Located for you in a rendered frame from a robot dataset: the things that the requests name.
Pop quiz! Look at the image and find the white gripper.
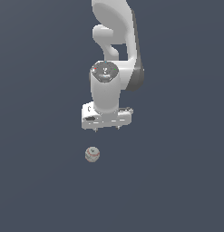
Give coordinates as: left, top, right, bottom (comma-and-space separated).
81, 102, 134, 133

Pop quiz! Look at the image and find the white baseball with red stitching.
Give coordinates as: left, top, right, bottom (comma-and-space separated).
84, 146, 101, 163

